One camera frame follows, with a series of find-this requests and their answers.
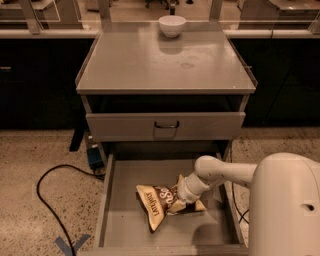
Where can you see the brown chip bag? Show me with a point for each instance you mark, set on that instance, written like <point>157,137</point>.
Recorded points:
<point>156,200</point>

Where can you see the white bowl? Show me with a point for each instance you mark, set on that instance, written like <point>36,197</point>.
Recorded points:
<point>172,25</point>

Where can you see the blue power box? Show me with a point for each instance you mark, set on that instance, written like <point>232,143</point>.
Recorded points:
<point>94,158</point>

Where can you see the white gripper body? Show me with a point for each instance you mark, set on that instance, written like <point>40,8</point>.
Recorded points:
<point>186,192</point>

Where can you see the black drawer handle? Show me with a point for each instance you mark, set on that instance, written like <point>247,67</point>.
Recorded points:
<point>174,126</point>

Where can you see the grey top drawer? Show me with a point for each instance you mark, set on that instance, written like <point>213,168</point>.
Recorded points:
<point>195,126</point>

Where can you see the open grey middle drawer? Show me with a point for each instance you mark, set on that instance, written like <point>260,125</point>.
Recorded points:
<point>122,227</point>

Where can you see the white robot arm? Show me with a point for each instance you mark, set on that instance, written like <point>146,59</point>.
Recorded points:
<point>284,204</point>

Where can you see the grey drawer cabinet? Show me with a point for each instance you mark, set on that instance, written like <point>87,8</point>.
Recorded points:
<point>134,68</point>

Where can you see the dark base cabinets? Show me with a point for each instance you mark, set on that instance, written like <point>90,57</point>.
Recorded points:
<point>37,83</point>

